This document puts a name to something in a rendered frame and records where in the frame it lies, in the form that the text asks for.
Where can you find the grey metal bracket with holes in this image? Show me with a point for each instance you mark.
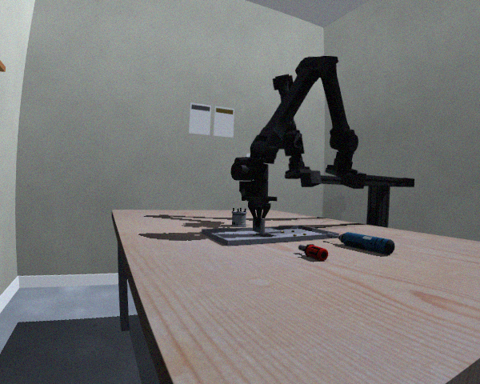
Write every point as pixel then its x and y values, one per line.
pixel 262 230

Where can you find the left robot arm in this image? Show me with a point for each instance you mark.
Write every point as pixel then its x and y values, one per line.
pixel 265 146

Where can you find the blue screwdriver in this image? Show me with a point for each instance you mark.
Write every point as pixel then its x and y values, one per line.
pixel 380 245

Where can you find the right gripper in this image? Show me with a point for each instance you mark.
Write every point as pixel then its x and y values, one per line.
pixel 290 139

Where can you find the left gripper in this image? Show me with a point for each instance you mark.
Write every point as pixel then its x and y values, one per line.
pixel 259 200

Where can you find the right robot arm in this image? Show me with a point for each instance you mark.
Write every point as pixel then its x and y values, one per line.
pixel 283 83

